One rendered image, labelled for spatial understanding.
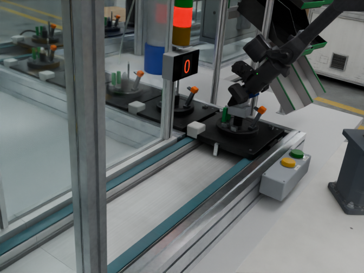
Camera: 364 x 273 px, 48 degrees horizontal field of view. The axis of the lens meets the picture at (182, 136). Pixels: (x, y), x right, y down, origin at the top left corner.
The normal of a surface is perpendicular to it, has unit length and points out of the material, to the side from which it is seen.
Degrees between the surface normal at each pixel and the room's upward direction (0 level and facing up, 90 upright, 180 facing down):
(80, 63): 90
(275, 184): 90
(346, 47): 90
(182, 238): 0
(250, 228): 0
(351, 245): 0
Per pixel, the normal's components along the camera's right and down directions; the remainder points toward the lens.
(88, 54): 0.81, 0.31
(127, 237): 0.07, -0.90
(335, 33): -0.68, 0.28
